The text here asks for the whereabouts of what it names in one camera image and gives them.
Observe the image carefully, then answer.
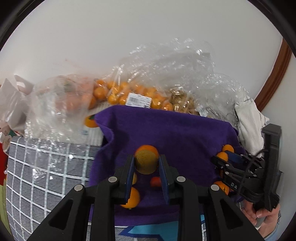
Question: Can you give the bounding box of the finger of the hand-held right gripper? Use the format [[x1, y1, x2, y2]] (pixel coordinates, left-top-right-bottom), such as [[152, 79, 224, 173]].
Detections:
[[211, 156, 234, 174], [224, 150, 248, 165]]

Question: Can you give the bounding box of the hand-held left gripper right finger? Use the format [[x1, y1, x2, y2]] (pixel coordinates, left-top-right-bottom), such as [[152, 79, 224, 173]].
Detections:
[[158, 154, 265, 241]]

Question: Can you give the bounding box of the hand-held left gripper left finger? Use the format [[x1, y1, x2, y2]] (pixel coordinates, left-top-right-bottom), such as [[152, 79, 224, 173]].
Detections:
[[27, 154, 136, 241]]

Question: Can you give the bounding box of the small red tomato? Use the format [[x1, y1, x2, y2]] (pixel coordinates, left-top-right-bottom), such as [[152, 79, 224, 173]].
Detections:
[[150, 176, 162, 188]]

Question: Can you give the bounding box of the yellow-green citrus fruit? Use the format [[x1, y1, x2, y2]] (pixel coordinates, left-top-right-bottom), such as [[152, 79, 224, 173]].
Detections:
[[135, 150, 159, 175]]

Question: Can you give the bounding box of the person's right forearm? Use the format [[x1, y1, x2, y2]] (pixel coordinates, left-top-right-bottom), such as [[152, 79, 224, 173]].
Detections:
[[264, 226, 280, 240]]

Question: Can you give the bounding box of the person's right hand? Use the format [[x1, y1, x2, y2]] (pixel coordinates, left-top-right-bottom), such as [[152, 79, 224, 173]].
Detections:
[[242, 200, 281, 231]]

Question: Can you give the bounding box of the white cloth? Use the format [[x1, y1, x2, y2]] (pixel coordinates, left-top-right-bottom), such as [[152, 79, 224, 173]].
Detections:
[[233, 95, 270, 156]]

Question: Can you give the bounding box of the purple towel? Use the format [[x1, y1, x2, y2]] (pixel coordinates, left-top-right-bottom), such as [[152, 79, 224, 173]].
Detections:
[[88, 105, 247, 227]]

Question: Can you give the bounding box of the blue paper mat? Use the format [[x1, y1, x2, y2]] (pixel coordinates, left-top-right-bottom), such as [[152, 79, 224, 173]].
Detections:
[[116, 214, 208, 241]]

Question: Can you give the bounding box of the crinkled clear plastic bag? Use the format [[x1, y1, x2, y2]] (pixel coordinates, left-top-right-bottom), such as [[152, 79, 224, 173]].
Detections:
[[192, 73, 249, 130]]

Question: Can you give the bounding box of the reddish orange fruit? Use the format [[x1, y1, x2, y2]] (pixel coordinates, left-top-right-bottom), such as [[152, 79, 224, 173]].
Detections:
[[84, 115, 99, 128]]

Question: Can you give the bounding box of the pile of brown nuts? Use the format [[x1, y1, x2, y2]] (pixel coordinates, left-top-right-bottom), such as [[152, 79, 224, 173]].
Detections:
[[170, 89, 200, 115]]

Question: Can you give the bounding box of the white barcode label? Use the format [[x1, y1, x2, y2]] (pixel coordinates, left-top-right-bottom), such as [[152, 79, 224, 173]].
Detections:
[[127, 93, 152, 108]]

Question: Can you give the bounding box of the pile of bagged small oranges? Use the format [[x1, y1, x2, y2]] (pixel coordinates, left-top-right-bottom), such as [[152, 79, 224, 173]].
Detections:
[[94, 79, 174, 112]]

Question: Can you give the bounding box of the grey checkered tablecloth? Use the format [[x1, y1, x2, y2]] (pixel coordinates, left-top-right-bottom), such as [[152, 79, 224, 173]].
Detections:
[[6, 136, 208, 241]]

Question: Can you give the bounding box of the pale orange fruit cluster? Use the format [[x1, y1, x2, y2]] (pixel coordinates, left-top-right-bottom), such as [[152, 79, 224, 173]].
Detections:
[[61, 79, 96, 112]]

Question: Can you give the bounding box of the pinkish translucent plastic bag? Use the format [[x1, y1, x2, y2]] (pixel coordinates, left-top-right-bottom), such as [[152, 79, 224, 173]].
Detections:
[[24, 74, 102, 143]]

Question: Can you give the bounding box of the green bedding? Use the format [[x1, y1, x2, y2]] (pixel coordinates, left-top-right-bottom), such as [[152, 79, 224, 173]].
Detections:
[[0, 183, 12, 234]]

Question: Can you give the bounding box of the red paper bag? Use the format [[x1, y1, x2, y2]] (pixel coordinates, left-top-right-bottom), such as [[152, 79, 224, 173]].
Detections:
[[0, 142, 8, 167]]

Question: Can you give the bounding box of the white plastic bag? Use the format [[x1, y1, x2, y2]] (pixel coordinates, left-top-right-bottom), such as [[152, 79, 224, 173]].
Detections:
[[0, 75, 34, 137]]

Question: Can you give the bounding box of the brown wooden door frame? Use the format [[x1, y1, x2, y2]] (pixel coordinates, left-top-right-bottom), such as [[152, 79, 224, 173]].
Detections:
[[254, 38, 292, 112]]

